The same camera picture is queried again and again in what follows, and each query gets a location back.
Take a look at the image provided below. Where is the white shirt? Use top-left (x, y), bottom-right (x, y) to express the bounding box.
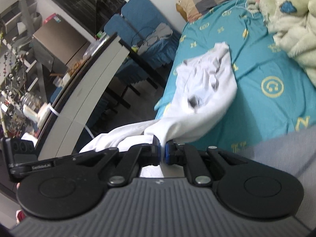
top-left (81, 42), bottom-right (237, 152)

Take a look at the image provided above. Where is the person's left hand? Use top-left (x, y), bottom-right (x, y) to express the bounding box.
top-left (15, 181), bottom-right (27, 224)

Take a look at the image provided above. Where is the dark table with white edge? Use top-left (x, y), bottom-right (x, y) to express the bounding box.
top-left (34, 32), bottom-right (166, 161)

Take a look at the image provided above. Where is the teal patterned bed sheet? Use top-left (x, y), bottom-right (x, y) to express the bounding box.
top-left (155, 0), bottom-right (315, 152)

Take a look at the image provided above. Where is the brown cardboard box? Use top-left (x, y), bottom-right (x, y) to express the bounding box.
top-left (32, 15), bottom-right (90, 74)

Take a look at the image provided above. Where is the yellow green toy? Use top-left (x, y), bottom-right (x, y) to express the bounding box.
top-left (131, 45), bottom-right (139, 51)

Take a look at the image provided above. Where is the blue covered chair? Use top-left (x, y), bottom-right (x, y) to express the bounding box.
top-left (121, 0), bottom-right (181, 64)
top-left (103, 14), bottom-right (141, 47)

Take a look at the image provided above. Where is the grey cloth on chair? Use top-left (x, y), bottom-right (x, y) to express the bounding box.
top-left (137, 23), bottom-right (173, 55)

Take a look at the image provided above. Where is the green fleece blanket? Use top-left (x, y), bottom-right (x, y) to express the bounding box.
top-left (247, 0), bottom-right (315, 84)

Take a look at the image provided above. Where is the white charging cable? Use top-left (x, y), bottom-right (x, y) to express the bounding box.
top-left (234, 0), bottom-right (258, 19)

